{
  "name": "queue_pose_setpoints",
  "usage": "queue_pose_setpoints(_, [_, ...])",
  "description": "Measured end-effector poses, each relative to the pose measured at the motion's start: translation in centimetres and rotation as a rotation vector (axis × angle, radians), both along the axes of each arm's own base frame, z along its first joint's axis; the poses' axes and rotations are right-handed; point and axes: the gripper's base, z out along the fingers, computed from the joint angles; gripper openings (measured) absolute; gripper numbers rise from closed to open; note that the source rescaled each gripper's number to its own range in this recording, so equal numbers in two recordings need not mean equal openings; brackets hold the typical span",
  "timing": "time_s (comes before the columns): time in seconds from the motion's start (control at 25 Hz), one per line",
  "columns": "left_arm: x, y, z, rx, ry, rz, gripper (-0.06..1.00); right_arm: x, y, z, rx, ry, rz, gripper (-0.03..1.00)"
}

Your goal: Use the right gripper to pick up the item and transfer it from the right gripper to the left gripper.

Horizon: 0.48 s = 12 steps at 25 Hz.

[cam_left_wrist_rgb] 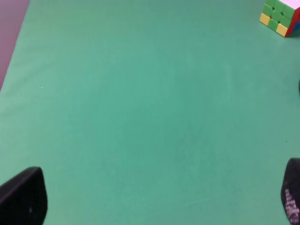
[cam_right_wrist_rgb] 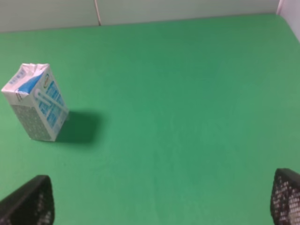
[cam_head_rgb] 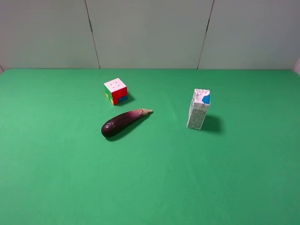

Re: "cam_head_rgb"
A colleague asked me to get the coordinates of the white blue milk carton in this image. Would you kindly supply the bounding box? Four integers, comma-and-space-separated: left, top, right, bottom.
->
187, 89, 210, 130

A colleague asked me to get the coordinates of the purple eggplant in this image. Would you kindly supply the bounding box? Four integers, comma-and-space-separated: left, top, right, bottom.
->
101, 108, 153, 138

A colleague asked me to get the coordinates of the colourful puzzle cube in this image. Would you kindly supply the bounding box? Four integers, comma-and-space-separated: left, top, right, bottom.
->
104, 78, 128, 105

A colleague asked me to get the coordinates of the green table cloth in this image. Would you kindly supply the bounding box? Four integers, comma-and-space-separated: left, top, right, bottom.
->
0, 69, 300, 225

